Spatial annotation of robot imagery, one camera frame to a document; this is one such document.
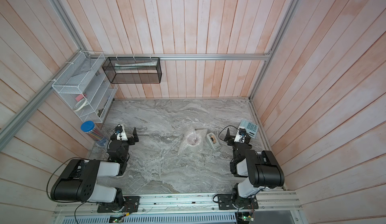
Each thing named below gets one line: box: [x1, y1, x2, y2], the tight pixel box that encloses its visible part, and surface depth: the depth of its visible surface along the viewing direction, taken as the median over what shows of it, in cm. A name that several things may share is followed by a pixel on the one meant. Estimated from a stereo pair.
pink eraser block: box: [75, 93, 84, 102], surface depth 84 cm
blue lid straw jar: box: [80, 120, 108, 147], surface depth 85 cm
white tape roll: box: [73, 98, 87, 112], surface depth 81 cm
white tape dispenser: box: [206, 132, 222, 151], surface depth 94 cm
